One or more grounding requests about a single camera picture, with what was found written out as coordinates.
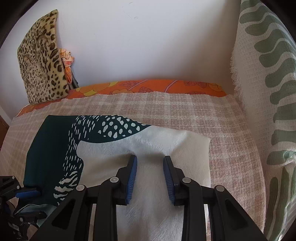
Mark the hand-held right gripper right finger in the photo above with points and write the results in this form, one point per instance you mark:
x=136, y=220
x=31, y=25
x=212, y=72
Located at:
x=168, y=180

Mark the dark grey object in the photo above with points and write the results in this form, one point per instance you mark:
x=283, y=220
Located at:
x=74, y=82

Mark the wooden door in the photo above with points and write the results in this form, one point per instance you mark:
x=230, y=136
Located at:
x=3, y=127

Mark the orange floral bed sheet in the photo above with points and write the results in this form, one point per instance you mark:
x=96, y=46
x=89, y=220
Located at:
x=150, y=87

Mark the teal and white printed cloth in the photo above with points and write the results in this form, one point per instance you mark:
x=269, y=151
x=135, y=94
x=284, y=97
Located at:
x=148, y=148

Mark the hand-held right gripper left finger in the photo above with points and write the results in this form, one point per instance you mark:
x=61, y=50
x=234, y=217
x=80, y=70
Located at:
x=131, y=180

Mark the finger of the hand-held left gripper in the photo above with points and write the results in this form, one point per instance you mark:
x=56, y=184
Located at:
x=30, y=216
x=27, y=193

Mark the orange floral fabric bundle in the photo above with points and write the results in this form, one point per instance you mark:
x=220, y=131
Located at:
x=67, y=60

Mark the leopard print cushion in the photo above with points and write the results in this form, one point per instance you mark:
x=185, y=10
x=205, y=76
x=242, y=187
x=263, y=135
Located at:
x=41, y=64

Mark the white cushion with green leaves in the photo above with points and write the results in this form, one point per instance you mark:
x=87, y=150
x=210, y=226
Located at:
x=266, y=69

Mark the beige plaid blanket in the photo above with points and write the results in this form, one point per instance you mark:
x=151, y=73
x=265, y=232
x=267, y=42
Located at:
x=161, y=111

